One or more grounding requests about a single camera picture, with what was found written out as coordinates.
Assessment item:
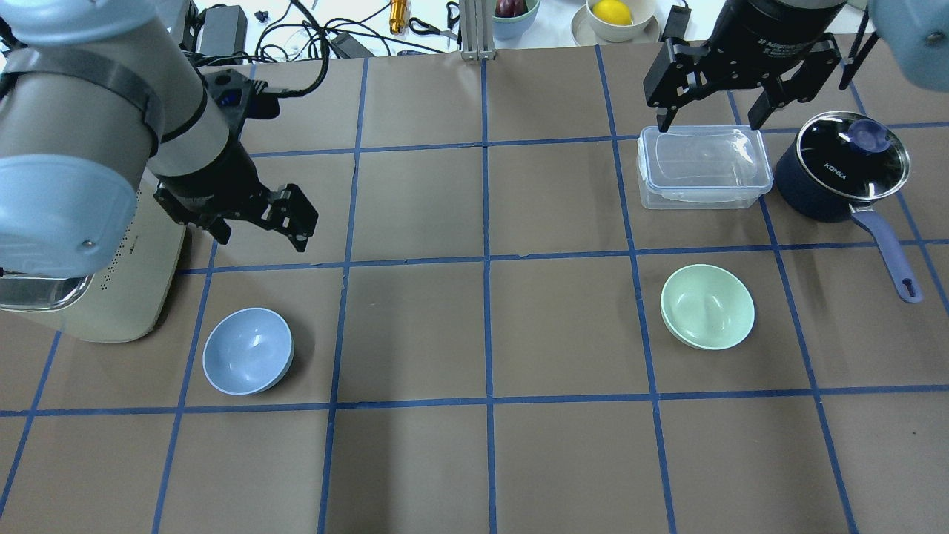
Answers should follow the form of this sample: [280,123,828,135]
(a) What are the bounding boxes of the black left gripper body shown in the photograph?
[153,145,279,231]

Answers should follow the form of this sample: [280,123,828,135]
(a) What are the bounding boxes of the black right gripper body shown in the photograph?
[644,1,844,109]

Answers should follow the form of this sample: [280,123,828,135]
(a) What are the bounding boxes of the green plastic bowl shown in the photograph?
[660,264,756,351]

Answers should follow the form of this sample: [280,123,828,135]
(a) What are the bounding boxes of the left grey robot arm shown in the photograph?
[1,1,318,278]

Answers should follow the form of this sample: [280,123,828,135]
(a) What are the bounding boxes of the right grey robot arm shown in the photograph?
[643,1,948,132]

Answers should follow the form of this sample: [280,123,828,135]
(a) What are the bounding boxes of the cream bowl on saucer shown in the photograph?
[572,1,660,45]

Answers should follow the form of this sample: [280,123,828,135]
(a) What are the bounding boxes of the blue plastic bowl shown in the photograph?
[201,307,295,396]

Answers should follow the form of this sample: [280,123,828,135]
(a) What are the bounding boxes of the light blue fruit bowl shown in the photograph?
[492,0,541,40]

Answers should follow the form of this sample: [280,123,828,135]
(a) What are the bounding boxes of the clear plastic food container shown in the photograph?
[637,125,774,210]

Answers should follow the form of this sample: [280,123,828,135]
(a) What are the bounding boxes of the dark blue saucepan with lid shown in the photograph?
[774,111,923,303]

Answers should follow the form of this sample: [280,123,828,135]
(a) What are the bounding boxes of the yellow lemon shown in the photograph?
[590,0,634,26]

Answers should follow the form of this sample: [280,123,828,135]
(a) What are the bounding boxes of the cream white toaster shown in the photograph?
[1,171,185,343]

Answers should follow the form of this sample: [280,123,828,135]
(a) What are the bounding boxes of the black power adapter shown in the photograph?
[196,4,248,56]

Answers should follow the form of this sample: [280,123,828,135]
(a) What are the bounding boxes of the dark red fruit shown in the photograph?
[495,0,529,19]

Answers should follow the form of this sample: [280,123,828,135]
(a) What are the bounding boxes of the black scissors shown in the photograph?
[408,1,460,43]

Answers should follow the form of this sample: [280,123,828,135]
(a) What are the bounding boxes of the aluminium frame post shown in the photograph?
[458,0,496,62]

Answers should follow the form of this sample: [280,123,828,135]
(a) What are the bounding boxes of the orange handled tool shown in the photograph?
[388,0,409,35]

